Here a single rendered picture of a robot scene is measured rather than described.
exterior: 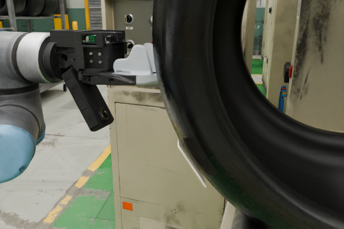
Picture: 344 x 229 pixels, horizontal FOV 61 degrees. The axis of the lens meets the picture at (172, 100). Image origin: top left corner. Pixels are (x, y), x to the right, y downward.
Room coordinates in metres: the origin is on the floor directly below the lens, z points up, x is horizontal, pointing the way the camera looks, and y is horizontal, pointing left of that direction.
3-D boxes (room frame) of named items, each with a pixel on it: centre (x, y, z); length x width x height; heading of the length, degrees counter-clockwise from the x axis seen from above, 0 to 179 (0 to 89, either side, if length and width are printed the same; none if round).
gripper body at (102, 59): (0.49, 0.14, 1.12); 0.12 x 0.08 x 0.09; 71
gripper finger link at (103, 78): (0.45, 0.09, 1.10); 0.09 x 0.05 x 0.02; 71
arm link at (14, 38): (0.54, 0.30, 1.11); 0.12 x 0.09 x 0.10; 71
